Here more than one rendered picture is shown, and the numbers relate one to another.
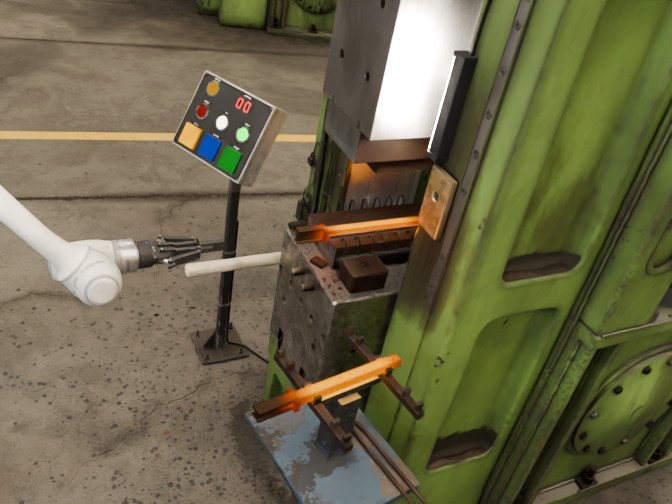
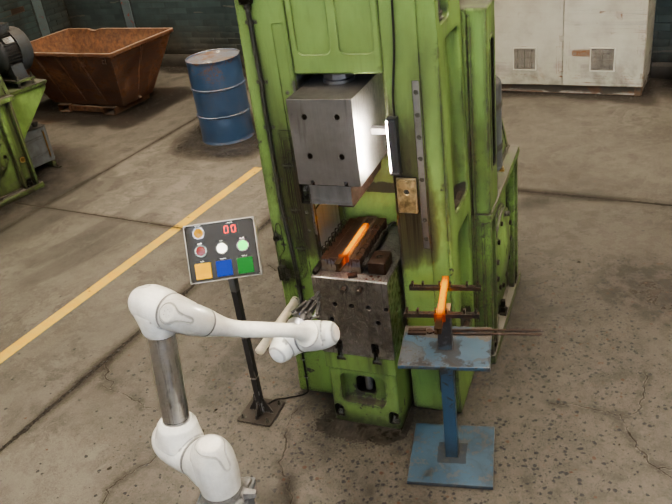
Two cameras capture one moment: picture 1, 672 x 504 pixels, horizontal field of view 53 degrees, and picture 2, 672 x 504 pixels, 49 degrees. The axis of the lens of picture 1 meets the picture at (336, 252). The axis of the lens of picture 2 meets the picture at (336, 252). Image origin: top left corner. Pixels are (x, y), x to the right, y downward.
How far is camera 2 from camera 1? 2.03 m
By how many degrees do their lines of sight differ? 29
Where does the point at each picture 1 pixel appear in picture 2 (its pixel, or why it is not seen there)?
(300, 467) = (447, 360)
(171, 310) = (206, 421)
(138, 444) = (300, 484)
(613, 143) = (452, 120)
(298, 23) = not seen: outside the picture
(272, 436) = (420, 361)
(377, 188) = (327, 225)
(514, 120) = (436, 132)
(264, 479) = (380, 438)
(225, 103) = (215, 236)
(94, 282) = (332, 329)
